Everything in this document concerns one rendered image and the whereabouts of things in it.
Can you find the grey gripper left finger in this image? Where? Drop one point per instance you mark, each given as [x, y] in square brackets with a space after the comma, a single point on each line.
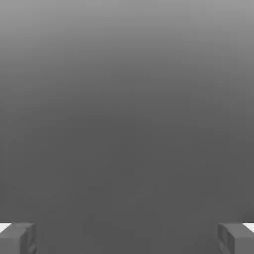
[13, 239]

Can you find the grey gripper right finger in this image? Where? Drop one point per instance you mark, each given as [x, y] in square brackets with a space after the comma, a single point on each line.
[238, 240]

